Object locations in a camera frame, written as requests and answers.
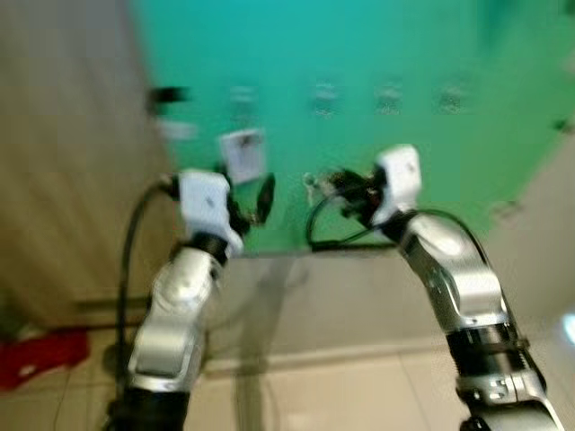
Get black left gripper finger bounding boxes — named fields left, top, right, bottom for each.
left=253, top=172, right=278, bottom=224

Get silver keys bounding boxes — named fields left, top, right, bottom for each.
left=303, top=172, right=325, bottom=204

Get white printed paper tag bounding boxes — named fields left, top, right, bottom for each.
left=218, top=128, right=269, bottom=181

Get red plastic stool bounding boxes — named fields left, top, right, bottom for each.
left=0, top=328, right=92, bottom=392

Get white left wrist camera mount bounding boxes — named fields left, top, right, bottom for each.
left=177, top=169, right=243, bottom=253

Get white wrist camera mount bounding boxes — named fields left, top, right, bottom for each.
left=371, top=144, right=423, bottom=226
left=177, top=169, right=243, bottom=253

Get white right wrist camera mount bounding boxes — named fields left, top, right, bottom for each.
left=371, top=144, right=423, bottom=226

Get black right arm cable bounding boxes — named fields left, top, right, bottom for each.
left=305, top=192, right=398, bottom=253

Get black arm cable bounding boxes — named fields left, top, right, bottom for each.
left=305, top=192, right=398, bottom=253
left=114, top=174, right=182, bottom=398

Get small silver wall hook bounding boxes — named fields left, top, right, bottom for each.
left=438, top=81, right=468, bottom=116
left=312, top=81, right=341, bottom=118
left=376, top=81, right=404, bottom=118
left=230, top=84, right=258, bottom=121

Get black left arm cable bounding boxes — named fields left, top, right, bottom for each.
left=114, top=174, right=182, bottom=398

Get black wall hook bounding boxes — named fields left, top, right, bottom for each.
left=148, top=85, right=190, bottom=112

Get green wall board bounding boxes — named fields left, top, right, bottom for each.
left=126, top=0, right=575, bottom=258

